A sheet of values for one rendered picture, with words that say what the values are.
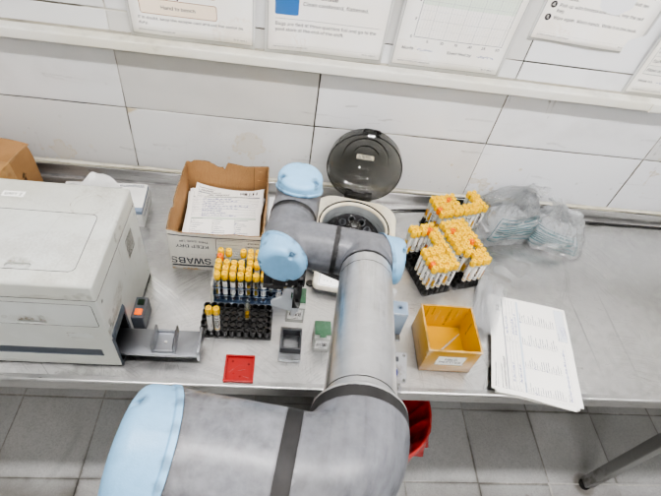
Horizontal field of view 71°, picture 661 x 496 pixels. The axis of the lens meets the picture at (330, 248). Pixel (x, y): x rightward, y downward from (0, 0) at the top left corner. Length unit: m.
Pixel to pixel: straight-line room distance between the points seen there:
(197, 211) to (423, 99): 0.71
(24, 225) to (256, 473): 0.82
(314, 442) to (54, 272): 0.71
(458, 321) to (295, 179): 0.69
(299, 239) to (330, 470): 0.39
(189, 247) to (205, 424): 0.90
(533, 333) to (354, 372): 0.97
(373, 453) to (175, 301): 0.93
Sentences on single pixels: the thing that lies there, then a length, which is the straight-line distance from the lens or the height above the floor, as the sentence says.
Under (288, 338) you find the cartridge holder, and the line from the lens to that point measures 1.18.
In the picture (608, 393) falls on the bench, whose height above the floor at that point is 0.87.
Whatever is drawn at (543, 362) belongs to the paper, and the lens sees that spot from 1.35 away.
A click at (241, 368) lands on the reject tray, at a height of 0.88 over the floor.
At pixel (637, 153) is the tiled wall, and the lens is 1.75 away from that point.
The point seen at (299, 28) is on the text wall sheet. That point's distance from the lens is 1.25.
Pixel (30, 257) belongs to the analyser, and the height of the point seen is 1.17.
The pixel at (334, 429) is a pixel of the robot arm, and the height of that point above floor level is 1.53.
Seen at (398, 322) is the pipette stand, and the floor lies 0.94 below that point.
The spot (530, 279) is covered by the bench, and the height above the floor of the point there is 0.87.
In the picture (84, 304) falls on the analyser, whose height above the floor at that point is 1.12.
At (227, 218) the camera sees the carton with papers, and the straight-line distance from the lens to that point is 1.36.
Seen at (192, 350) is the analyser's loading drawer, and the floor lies 0.92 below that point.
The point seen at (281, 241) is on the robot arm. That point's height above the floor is 1.40.
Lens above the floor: 1.90
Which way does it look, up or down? 47 degrees down
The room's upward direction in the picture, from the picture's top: 11 degrees clockwise
